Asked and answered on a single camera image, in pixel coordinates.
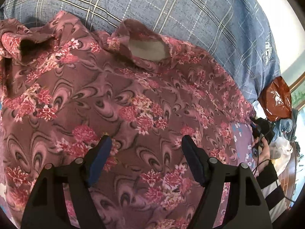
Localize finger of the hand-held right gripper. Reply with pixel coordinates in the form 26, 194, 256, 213
249, 116, 260, 131

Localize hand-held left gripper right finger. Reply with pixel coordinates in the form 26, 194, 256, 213
181, 135, 273, 229

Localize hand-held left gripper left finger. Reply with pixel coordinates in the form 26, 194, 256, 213
21, 135, 112, 229

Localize maroon floral pants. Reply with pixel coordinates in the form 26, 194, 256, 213
0, 11, 256, 229

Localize person's right forearm striped sleeve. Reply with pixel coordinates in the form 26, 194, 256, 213
257, 160, 291, 223

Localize person's right hand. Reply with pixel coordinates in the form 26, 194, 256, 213
252, 138, 271, 167

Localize pink flower print bedsheet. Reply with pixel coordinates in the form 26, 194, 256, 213
0, 101, 261, 229

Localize blue denim cloth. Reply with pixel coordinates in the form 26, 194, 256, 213
273, 118, 294, 141

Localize white plastic bag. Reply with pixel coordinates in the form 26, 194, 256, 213
268, 135, 296, 165

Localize shiny brown plastic bag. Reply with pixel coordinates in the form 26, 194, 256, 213
258, 76, 292, 122

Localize blue plaid quilt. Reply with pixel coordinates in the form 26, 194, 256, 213
0, 0, 282, 103

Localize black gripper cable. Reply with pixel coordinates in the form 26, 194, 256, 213
251, 134, 295, 202

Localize framed wall picture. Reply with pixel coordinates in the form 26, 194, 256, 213
287, 79, 305, 109

